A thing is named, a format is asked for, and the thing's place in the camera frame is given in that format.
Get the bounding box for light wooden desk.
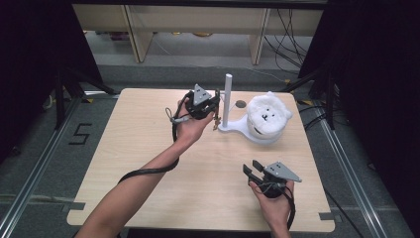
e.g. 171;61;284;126
72;3;325;65

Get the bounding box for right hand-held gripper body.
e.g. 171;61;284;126
255;161;303;199

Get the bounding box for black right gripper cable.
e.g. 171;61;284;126
259;181;297;231

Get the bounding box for purple object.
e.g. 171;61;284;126
110;32;131;42

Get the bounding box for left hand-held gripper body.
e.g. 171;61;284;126
184;83;218;121

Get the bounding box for grey tape strip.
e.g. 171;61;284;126
60;201;87;213
318;211;343;222

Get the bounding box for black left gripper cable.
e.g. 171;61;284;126
118;91;194;184

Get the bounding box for black floor cables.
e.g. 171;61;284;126
297;103;328;132

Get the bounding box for aluminium floor rail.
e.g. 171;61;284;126
0;97;83;238
317;115;391;238

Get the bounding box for black metal stand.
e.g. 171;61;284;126
280;67;337;131
52;65;121;131

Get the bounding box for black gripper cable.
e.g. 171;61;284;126
118;91;194;184
259;181;297;231

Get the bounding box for person's right hand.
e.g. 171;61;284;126
249;179;295;230

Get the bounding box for person's left hand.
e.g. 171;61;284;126
173;98;216;152

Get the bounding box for bundle of black cables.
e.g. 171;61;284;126
262;8;314;76

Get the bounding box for black strap keychain brown charm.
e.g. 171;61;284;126
212;88;223;131

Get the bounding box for white plush bear pouch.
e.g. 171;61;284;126
246;91;294;136

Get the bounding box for white key stand with pole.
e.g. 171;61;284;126
216;72;285;146

